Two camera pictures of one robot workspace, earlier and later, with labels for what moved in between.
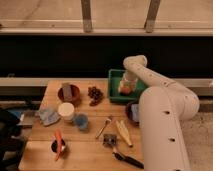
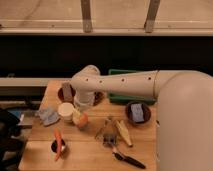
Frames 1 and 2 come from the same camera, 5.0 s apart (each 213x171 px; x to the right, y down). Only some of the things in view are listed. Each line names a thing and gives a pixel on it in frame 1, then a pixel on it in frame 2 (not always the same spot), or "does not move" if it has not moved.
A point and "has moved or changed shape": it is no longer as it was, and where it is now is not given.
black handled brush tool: [111, 140] does not move
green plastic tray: [114, 80] does not move
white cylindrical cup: [67, 110] does not move
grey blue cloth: [47, 116] does not move
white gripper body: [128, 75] to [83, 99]
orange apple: [125, 90] has moved or changed shape
